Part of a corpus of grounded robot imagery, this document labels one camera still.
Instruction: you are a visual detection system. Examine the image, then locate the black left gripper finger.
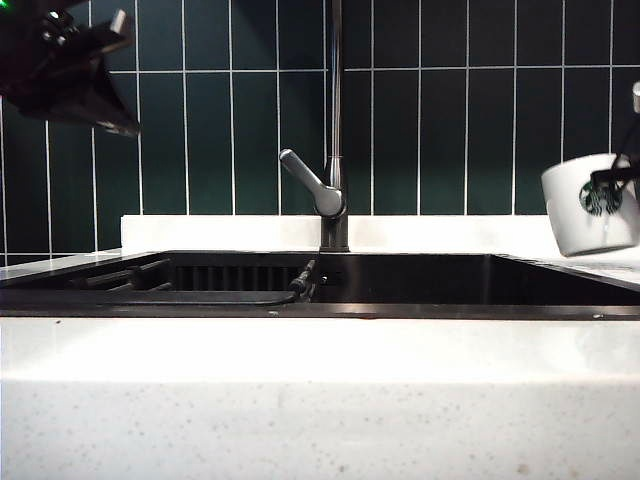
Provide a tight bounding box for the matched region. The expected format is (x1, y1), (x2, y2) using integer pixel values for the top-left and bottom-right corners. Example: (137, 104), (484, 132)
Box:
(82, 58), (142, 132)
(89, 117), (141, 140)

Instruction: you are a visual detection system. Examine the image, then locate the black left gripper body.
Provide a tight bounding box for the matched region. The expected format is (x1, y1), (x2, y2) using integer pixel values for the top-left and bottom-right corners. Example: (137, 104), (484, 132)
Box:
(0, 12), (119, 124)

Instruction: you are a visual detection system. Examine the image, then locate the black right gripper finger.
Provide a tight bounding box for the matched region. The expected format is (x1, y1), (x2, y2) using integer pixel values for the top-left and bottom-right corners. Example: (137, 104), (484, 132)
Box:
(589, 164), (640, 190)

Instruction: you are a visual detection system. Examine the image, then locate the white Starbucks logo mug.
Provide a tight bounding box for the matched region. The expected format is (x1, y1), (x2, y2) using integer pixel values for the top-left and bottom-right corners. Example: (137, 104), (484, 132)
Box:
(541, 153), (640, 259)

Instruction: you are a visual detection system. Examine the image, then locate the black sink basin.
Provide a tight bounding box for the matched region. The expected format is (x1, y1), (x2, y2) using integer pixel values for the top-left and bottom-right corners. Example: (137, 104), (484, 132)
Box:
(0, 248), (640, 321)

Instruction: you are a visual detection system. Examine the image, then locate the dark metal faucet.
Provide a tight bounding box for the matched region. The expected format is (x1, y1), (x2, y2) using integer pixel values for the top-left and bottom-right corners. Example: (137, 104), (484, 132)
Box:
(317, 0), (352, 254)

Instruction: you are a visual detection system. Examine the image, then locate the black ribbed drain rack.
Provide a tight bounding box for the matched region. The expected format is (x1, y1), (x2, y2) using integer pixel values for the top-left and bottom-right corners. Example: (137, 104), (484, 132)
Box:
(64, 254), (301, 307)

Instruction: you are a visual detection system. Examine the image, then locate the black jointed rod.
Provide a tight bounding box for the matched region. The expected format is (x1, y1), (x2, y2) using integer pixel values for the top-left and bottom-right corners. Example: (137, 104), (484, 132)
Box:
(287, 257), (320, 304)

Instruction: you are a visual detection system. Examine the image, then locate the thin black right gripper cable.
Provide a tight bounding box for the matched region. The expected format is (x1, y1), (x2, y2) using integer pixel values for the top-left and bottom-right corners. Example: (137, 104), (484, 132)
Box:
(610, 117), (635, 171)

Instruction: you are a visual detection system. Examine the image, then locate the silver-tipped left wrist camera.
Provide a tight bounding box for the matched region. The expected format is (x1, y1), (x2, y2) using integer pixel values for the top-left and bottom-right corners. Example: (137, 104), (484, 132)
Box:
(102, 8), (135, 54)

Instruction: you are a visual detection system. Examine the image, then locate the grey faucet lever handle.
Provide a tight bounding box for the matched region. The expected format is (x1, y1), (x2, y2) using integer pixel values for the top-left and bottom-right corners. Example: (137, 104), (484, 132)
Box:
(277, 147), (348, 218)

